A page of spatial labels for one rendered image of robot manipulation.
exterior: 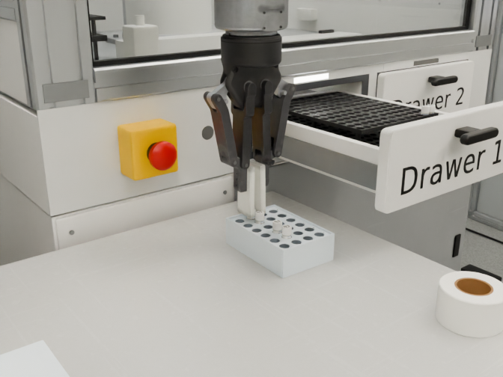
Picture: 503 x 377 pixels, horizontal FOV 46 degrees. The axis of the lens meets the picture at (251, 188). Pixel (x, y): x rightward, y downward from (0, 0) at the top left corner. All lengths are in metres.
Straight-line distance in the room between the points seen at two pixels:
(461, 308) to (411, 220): 0.74
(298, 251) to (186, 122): 0.29
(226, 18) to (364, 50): 0.46
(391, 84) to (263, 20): 0.51
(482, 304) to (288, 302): 0.20
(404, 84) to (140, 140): 0.58
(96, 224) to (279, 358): 0.38
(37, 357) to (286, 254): 0.32
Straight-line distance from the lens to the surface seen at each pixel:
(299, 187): 1.08
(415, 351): 0.63
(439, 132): 0.82
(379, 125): 0.89
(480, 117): 0.90
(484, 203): 2.97
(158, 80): 0.87
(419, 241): 1.43
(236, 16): 0.71
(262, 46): 0.72
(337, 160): 0.84
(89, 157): 0.84
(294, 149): 0.90
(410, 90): 1.22
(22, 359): 0.54
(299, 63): 1.03
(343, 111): 0.97
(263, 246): 0.74
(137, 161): 0.82
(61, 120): 0.82
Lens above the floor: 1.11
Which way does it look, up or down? 20 degrees down
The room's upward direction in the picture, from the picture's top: straight up
